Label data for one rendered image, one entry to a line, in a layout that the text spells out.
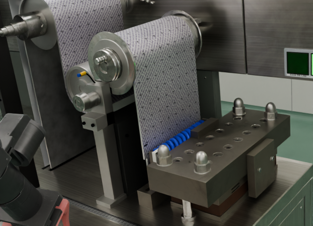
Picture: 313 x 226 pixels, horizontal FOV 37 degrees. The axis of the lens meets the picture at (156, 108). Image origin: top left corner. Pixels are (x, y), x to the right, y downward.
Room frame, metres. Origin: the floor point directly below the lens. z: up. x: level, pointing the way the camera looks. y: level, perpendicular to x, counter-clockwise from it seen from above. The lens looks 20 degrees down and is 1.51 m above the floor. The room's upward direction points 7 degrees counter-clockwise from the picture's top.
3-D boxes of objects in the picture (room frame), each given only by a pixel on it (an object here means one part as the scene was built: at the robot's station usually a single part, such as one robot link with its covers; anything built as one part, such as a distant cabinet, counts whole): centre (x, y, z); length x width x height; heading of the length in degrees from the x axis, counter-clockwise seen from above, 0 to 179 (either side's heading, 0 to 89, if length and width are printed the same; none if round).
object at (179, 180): (1.04, -0.15, 1.00); 0.40 x 0.16 x 0.06; 138
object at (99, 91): (1.03, 0.14, 1.05); 0.06 x 0.05 x 0.31; 138
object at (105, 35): (1.04, 0.09, 1.25); 0.15 x 0.01 x 0.15; 48
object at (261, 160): (0.99, -0.23, 0.96); 0.10 x 0.03 x 0.11; 138
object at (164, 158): (0.95, 0.00, 1.05); 0.04 x 0.04 x 0.04
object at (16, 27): (1.14, 0.33, 1.33); 0.06 x 0.03 x 0.03; 138
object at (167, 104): (1.09, -0.03, 1.11); 0.23 x 0.01 x 0.18; 138
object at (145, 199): (1.09, -0.04, 0.92); 0.28 x 0.04 x 0.04; 138
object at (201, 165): (0.89, -0.08, 1.05); 0.04 x 0.04 x 0.04
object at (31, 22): (1.19, 0.29, 1.33); 0.06 x 0.06 x 0.06; 48
